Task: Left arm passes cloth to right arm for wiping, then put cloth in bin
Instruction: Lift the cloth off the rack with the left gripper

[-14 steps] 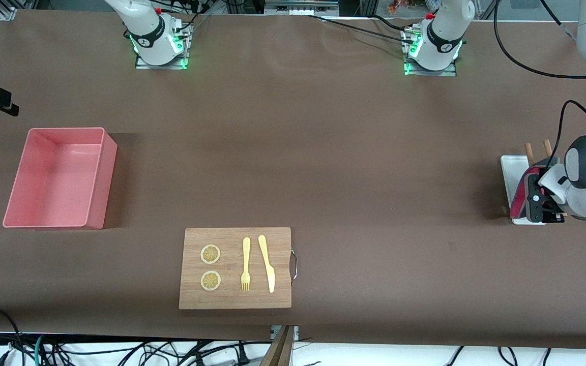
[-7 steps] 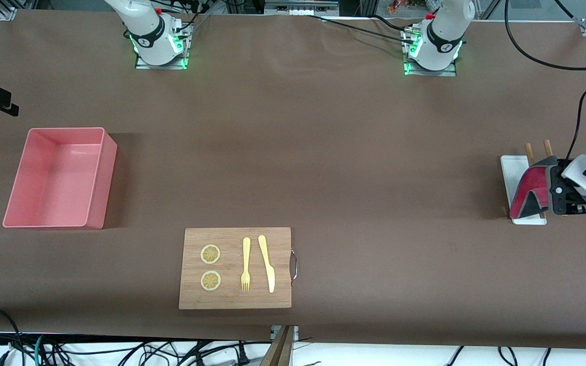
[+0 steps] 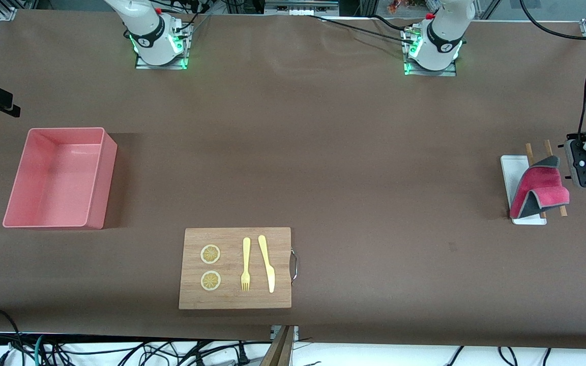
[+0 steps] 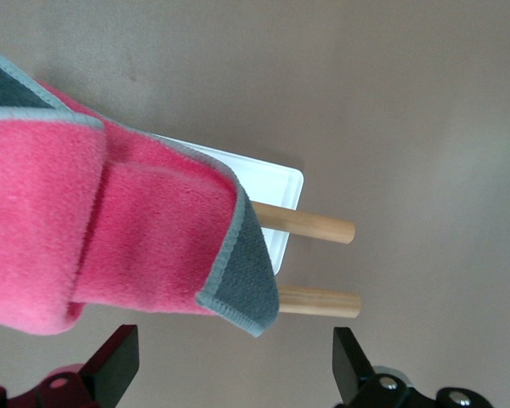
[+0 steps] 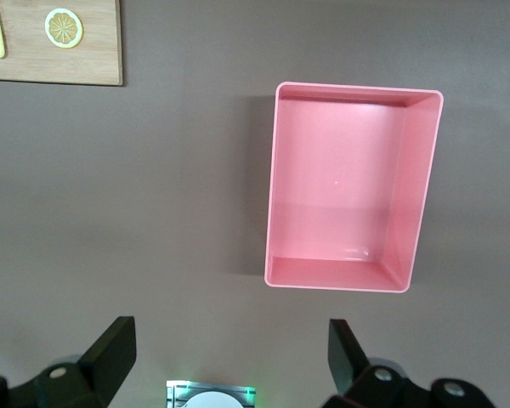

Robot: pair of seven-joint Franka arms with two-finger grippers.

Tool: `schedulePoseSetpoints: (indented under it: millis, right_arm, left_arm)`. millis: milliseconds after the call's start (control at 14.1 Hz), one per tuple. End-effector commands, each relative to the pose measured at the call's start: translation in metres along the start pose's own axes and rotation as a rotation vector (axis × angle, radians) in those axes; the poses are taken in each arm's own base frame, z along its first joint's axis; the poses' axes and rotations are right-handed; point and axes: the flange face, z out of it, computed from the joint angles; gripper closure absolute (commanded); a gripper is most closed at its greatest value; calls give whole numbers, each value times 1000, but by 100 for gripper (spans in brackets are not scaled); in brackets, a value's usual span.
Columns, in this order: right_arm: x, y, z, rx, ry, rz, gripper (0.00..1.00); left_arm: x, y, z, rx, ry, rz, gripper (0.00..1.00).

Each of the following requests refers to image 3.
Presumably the small metal bracket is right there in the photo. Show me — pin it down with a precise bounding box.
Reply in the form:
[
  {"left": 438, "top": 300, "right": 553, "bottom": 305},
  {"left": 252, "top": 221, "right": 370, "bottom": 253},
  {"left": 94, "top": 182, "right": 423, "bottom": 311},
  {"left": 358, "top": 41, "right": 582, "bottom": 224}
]
[{"left": 271, "top": 325, "right": 300, "bottom": 342}]

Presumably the white rectangular tray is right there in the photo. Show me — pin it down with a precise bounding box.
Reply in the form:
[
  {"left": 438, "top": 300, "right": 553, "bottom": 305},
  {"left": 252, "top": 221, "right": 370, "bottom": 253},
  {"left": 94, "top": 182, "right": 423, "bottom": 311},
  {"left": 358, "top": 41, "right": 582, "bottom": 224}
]
[{"left": 500, "top": 155, "right": 548, "bottom": 226}]

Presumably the yellow plastic knife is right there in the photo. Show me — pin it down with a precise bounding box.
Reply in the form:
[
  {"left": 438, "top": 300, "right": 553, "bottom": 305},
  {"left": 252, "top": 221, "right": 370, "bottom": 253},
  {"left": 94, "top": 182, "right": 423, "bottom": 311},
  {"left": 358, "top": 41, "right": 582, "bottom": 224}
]
[{"left": 258, "top": 235, "right": 276, "bottom": 294}]

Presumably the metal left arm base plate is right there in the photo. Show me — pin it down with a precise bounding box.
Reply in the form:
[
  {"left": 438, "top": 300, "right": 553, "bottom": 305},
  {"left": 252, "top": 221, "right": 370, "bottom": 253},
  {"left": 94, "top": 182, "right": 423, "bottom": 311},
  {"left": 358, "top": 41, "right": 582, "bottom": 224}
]
[{"left": 403, "top": 28, "right": 458, "bottom": 77}]

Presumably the brown wooden stick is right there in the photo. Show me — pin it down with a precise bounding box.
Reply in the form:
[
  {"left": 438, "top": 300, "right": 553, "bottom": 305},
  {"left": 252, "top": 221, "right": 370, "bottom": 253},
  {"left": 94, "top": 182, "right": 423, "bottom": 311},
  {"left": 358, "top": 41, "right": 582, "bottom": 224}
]
[
  {"left": 543, "top": 140, "right": 568, "bottom": 218},
  {"left": 525, "top": 143, "right": 548, "bottom": 220}
]

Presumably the pink plastic bin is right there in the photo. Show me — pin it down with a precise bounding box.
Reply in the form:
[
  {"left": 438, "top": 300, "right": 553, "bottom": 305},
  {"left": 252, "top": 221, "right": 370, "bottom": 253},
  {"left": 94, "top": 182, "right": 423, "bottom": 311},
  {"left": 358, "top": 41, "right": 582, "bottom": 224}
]
[{"left": 2, "top": 127, "right": 119, "bottom": 230}]

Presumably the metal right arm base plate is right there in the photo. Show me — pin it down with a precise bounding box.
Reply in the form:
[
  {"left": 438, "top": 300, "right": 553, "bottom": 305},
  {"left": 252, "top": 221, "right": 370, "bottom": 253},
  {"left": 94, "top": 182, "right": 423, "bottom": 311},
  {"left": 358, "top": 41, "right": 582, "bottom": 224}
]
[{"left": 135, "top": 23, "right": 192, "bottom": 70}]

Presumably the black cable across table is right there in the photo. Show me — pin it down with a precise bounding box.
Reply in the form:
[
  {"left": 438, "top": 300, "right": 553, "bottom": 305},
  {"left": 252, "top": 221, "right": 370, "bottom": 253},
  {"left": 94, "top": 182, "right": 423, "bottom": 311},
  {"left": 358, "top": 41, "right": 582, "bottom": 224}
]
[{"left": 306, "top": 14, "right": 417, "bottom": 45}]

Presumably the yellow plastic fork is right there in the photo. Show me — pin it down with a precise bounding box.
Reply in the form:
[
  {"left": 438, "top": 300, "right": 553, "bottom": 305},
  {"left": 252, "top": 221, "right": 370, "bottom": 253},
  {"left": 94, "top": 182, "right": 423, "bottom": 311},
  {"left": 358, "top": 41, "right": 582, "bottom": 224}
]
[{"left": 241, "top": 237, "right": 251, "bottom": 292}]

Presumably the red and grey cloth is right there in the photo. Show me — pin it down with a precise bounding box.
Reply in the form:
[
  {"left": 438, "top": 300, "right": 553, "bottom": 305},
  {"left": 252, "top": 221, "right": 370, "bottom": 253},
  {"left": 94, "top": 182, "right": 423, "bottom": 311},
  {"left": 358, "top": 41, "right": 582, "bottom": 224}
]
[{"left": 509, "top": 156, "right": 571, "bottom": 220}]

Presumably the grey power strip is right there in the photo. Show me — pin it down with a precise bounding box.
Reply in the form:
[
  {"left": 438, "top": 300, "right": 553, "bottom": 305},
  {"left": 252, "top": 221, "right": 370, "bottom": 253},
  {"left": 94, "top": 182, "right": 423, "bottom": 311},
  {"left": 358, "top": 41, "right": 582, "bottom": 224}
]
[{"left": 265, "top": 0, "right": 339, "bottom": 16}]

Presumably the brown angled beam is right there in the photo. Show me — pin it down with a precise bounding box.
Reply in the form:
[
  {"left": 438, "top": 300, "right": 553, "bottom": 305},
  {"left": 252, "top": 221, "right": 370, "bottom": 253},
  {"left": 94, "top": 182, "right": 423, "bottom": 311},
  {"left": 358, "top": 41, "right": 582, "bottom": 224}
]
[{"left": 260, "top": 325, "right": 295, "bottom": 366}]

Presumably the wooden cutting board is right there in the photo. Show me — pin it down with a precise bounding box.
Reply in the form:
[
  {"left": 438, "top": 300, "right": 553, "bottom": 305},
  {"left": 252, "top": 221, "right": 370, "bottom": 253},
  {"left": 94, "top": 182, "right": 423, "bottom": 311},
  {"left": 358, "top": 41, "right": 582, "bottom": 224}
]
[{"left": 178, "top": 227, "right": 299, "bottom": 310}]

